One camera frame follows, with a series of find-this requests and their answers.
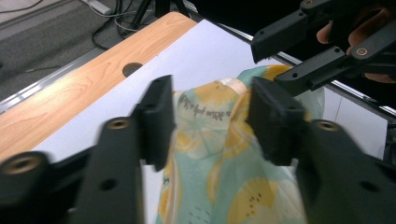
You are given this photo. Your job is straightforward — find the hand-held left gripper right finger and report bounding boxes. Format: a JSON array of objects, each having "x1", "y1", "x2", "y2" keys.
[{"x1": 247, "y1": 77, "x2": 396, "y2": 224}]

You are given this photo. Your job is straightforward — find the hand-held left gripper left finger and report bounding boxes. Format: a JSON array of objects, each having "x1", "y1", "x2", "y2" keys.
[{"x1": 70, "y1": 74, "x2": 177, "y2": 224}]

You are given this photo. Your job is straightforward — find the citrus print fabric bag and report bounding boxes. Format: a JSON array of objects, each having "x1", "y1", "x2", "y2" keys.
[{"x1": 155, "y1": 63, "x2": 326, "y2": 224}]

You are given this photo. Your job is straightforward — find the black curtain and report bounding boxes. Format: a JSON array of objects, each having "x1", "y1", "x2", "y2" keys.
[{"x1": 186, "y1": 0, "x2": 396, "y2": 110}]

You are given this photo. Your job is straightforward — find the wooden table with white mat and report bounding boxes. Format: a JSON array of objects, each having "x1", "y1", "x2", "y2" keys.
[{"x1": 32, "y1": 18, "x2": 389, "y2": 224}]

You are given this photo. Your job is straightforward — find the black stand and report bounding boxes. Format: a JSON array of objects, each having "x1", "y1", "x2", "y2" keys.
[{"x1": 132, "y1": 0, "x2": 191, "y2": 21}]

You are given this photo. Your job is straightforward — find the white power strip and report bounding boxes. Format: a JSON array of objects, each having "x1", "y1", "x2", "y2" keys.
[{"x1": 81, "y1": 0, "x2": 112, "y2": 15}]

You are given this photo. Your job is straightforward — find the tangled black floor cables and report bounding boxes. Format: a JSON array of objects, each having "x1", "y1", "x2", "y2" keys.
[{"x1": 91, "y1": 0, "x2": 150, "y2": 51}]

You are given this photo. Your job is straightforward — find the white floor cable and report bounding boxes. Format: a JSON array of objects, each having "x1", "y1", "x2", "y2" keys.
[{"x1": 112, "y1": 12, "x2": 141, "y2": 34}]

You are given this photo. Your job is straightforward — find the grey floor cable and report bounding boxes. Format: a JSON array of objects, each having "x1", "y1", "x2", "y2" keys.
[{"x1": 0, "y1": 0, "x2": 44, "y2": 15}]

